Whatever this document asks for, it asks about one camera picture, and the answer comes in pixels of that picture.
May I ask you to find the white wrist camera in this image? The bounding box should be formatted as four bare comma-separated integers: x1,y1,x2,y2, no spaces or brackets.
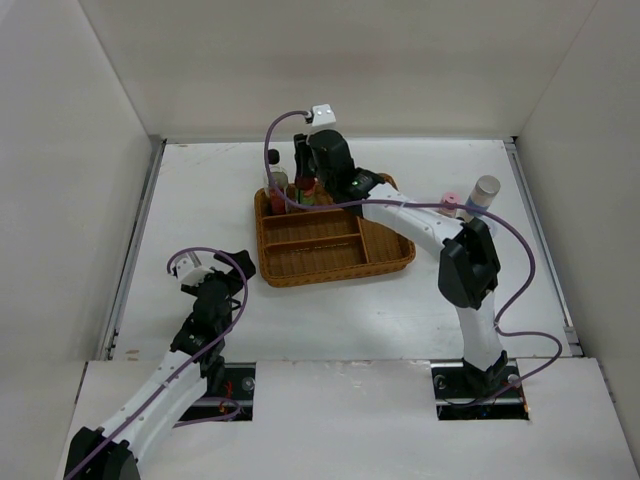
305,104,336,134
169,252,211,287

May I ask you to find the wicker divided tray basket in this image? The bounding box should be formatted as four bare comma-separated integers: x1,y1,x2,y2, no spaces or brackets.
254,190,416,288

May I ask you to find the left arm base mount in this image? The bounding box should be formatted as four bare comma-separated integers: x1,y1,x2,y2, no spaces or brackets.
179,363,256,423

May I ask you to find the red sauce bottle green label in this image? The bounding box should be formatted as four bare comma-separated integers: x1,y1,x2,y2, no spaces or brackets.
294,176,316,209

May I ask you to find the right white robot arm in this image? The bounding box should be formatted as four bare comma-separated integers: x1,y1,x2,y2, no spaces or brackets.
293,130,507,396

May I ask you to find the pink cap spice jar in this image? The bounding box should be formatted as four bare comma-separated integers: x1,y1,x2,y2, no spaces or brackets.
438,192,461,218

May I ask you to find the purple cable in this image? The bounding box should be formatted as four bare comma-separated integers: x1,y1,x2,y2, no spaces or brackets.
62,247,251,480
262,109,564,401

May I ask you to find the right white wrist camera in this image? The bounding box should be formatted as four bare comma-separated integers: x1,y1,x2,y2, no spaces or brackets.
305,104,336,134

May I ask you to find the tall white blue-label jar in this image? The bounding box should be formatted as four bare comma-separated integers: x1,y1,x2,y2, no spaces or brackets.
459,175,501,222

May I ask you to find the clear bottle black cap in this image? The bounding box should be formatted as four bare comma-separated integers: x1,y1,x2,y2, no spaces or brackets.
264,149,289,215

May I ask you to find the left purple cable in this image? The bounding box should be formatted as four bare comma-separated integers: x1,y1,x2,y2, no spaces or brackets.
62,247,251,480

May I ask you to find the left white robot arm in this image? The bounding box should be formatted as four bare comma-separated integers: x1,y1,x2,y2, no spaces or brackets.
64,247,256,479

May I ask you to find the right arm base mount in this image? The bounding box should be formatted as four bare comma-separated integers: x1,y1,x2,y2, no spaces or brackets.
431,353,529,421

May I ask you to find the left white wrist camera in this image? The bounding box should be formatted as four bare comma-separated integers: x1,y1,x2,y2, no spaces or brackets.
169,252,211,287

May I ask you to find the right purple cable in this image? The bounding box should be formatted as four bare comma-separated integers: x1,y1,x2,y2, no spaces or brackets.
262,109,564,401

